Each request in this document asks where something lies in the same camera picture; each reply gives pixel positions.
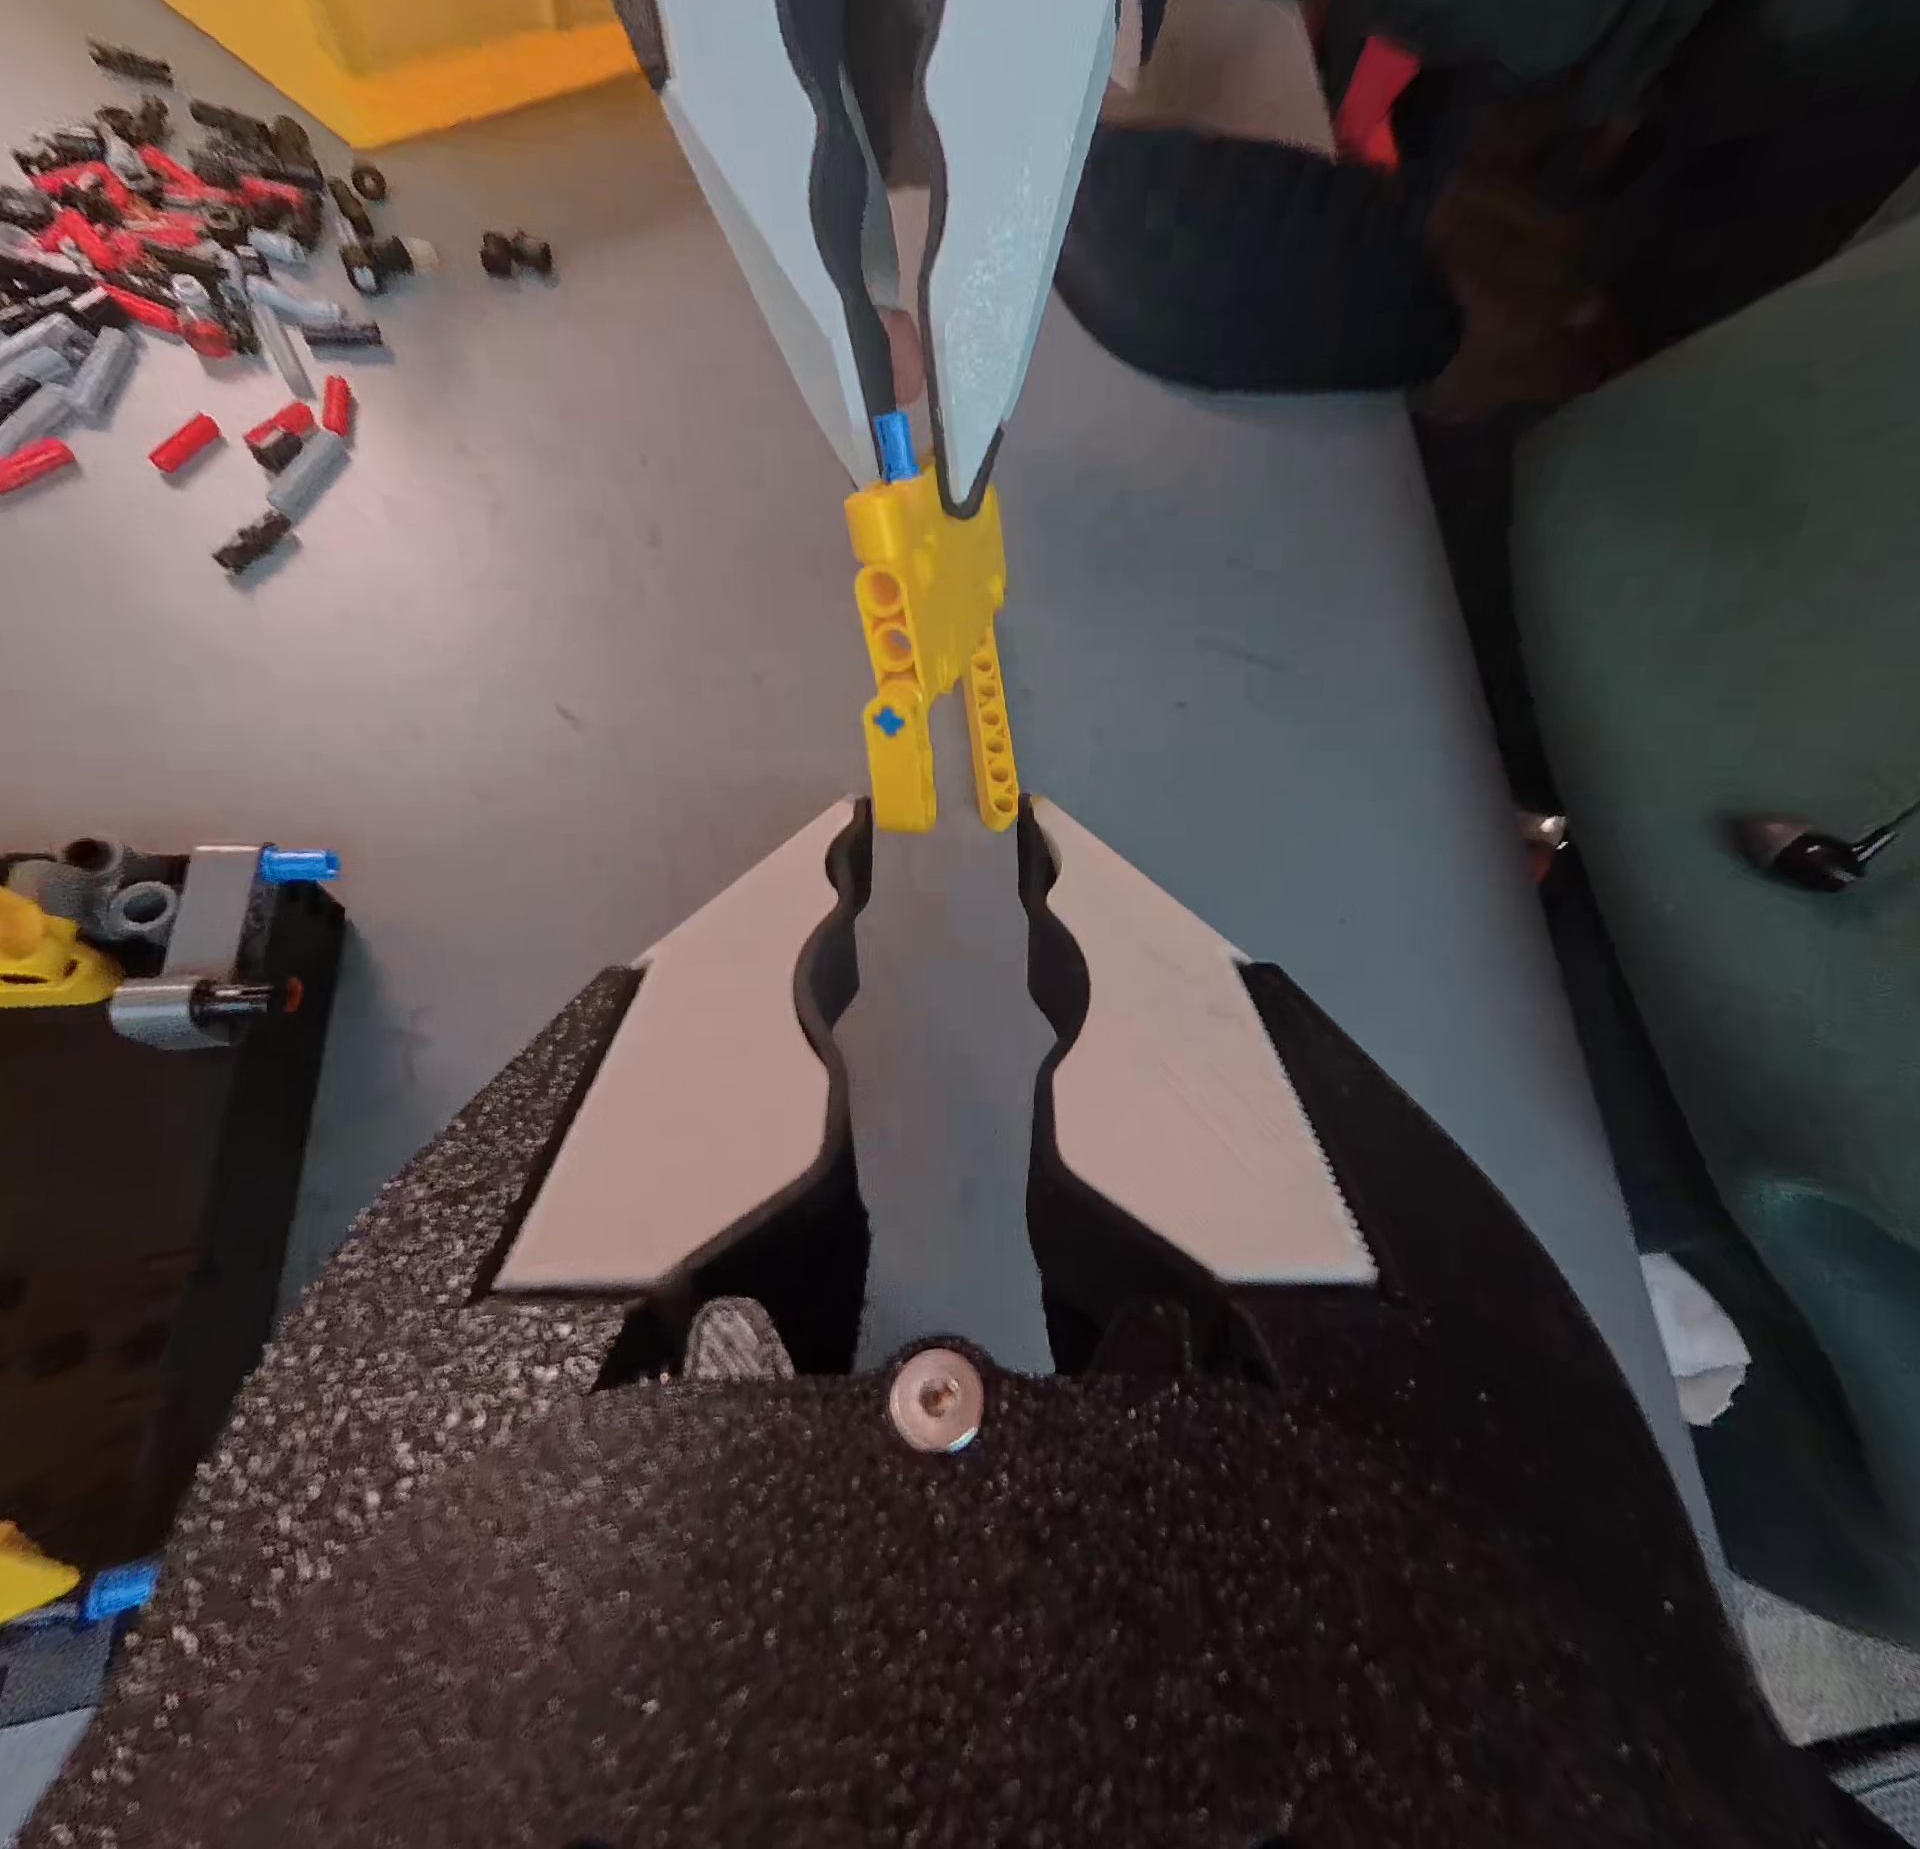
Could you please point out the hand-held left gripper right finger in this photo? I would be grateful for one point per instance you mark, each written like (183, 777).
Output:
(1202, 1115)

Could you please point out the yellow plastic storage bin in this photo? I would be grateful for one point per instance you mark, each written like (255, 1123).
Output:
(452, 19)

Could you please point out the white paper tissue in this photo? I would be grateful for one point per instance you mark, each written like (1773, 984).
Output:
(1687, 1339)

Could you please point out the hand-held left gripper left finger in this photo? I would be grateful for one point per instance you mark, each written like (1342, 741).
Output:
(677, 1115)

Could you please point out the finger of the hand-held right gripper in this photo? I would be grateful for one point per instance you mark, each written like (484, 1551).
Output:
(1022, 154)
(737, 79)

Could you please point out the pile of small lego pins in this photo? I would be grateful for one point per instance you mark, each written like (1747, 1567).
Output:
(152, 230)

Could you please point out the yellow lego panel assembly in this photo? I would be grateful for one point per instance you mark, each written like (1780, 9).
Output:
(923, 544)

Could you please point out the person's green sweatshirt torso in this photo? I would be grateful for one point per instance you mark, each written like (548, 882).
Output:
(1725, 604)

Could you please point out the red black bag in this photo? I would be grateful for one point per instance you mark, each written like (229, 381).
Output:
(1376, 100)

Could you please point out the partly built yellow lego model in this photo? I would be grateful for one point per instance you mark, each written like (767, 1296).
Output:
(152, 1130)

